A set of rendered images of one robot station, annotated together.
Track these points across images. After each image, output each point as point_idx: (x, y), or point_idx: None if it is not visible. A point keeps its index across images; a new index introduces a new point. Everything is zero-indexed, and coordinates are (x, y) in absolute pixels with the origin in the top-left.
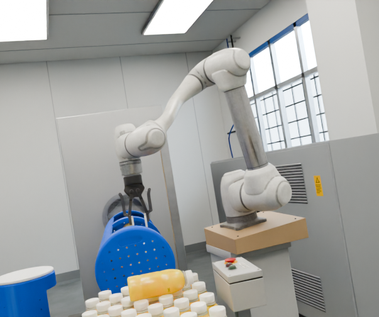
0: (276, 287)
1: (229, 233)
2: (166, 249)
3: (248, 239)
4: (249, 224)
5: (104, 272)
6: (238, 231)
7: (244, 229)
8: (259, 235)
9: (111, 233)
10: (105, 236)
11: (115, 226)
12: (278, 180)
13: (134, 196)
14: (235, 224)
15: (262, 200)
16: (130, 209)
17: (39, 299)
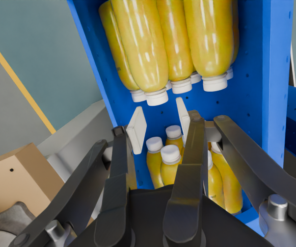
0: (42, 146)
1: (34, 198)
2: None
3: (0, 159)
4: (0, 213)
5: (248, 85)
6: (17, 194)
7: (9, 201)
8: None
9: (265, 21)
10: (285, 21)
11: (252, 208)
12: None
13: (158, 191)
14: (20, 220)
15: None
16: (193, 135)
17: None
